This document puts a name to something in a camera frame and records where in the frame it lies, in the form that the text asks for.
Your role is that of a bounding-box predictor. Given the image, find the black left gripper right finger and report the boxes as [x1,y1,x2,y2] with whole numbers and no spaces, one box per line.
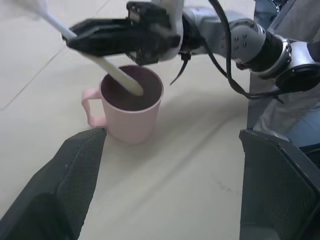
[238,128,320,240]

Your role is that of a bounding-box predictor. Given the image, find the black cable tie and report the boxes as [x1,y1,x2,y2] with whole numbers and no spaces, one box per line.
[169,52,192,86]

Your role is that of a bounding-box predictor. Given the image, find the pink plastic mug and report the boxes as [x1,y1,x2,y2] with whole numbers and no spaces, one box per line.
[81,64,165,146]

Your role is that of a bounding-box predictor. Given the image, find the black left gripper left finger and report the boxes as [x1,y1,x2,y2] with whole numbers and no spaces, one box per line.
[0,127,108,240]

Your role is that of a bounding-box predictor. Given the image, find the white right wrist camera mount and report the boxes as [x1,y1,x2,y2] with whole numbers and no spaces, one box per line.
[152,0,187,63]

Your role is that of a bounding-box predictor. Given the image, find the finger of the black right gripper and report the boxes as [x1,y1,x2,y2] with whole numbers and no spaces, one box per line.
[65,25,141,58]
[69,17,132,38]

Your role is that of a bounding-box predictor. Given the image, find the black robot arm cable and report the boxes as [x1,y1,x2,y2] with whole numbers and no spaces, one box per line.
[203,0,285,104]

